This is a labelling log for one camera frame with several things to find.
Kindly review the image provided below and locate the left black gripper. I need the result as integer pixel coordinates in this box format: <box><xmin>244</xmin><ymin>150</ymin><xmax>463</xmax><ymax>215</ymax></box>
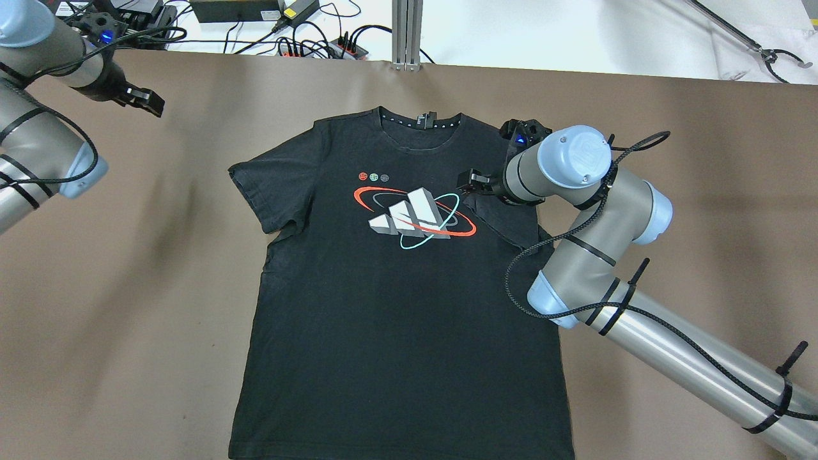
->
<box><xmin>75</xmin><ymin>57</ymin><xmax>166</xmax><ymax>118</ymax></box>

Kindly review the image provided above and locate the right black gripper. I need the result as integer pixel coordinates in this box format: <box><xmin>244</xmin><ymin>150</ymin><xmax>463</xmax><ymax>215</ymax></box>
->
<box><xmin>456</xmin><ymin>169</ymin><xmax>511</xmax><ymax>200</ymax></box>

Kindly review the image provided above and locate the black printed t-shirt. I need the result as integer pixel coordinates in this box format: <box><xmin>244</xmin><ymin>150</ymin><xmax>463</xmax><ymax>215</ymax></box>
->
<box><xmin>228</xmin><ymin>107</ymin><xmax>575</xmax><ymax>459</ymax></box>

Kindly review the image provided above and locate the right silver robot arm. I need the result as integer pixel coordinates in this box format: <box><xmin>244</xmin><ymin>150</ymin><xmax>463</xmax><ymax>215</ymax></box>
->
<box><xmin>458</xmin><ymin>119</ymin><xmax>817</xmax><ymax>459</ymax></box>

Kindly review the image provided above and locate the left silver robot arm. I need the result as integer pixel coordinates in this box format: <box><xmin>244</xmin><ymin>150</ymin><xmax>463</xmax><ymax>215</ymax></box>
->
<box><xmin>1</xmin><ymin>1</ymin><xmax>164</xmax><ymax>232</ymax></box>

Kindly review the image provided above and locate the black power adapter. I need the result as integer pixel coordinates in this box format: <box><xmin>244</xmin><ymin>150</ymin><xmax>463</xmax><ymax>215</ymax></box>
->
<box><xmin>282</xmin><ymin>0</ymin><xmax>320</xmax><ymax>24</ymax></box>

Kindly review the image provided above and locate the power strip with plugs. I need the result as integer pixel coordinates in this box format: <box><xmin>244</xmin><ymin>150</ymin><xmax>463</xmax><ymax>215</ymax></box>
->
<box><xmin>274</xmin><ymin>37</ymin><xmax>370</xmax><ymax>61</ymax></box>

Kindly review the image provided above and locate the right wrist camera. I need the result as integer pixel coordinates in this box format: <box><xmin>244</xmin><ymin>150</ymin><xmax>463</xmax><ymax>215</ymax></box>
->
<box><xmin>499</xmin><ymin>119</ymin><xmax>554</xmax><ymax>155</ymax></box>

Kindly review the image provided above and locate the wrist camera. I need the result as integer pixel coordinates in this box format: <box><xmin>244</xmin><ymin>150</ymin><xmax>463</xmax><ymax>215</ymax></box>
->
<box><xmin>499</xmin><ymin>119</ymin><xmax>554</xmax><ymax>155</ymax></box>
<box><xmin>64</xmin><ymin>12</ymin><xmax>127</xmax><ymax>47</ymax></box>

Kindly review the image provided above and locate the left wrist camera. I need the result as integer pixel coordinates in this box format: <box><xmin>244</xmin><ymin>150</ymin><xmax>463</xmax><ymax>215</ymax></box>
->
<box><xmin>64</xmin><ymin>12</ymin><xmax>127</xmax><ymax>47</ymax></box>

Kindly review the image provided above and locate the aluminium frame post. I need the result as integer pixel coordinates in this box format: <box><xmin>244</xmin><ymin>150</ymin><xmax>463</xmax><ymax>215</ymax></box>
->
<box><xmin>392</xmin><ymin>0</ymin><xmax>423</xmax><ymax>71</ymax></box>

